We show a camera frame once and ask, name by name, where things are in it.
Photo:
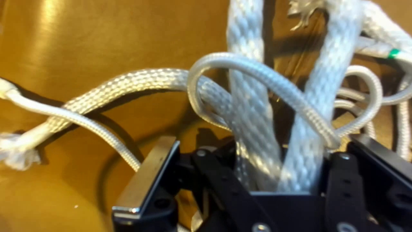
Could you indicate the orange leather chair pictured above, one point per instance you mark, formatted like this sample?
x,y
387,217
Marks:
x,y
86,39

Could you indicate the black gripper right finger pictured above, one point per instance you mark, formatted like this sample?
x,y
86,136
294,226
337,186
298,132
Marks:
x,y
378,185

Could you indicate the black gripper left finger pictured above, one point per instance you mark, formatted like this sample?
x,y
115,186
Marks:
x,y
146,181

